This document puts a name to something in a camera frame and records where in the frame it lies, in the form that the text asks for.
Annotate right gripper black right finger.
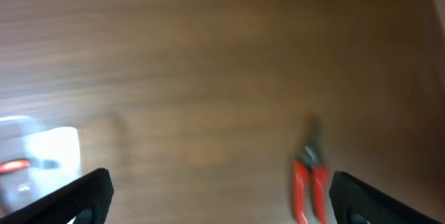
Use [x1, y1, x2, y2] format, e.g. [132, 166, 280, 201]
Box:
[329, 171, 440, 224]

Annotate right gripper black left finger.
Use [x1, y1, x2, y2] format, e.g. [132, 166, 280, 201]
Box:
[1, 168, 114, 224]

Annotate red handle cutters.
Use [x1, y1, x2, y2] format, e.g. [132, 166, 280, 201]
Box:
[291, 118, 329, 224]

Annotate clear plastic container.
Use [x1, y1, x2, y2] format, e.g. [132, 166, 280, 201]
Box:
[1, 115, 81, 217]

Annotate orange black needle-nose pliers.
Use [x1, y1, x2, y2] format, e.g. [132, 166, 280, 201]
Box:
[1, 159, 60, 175]

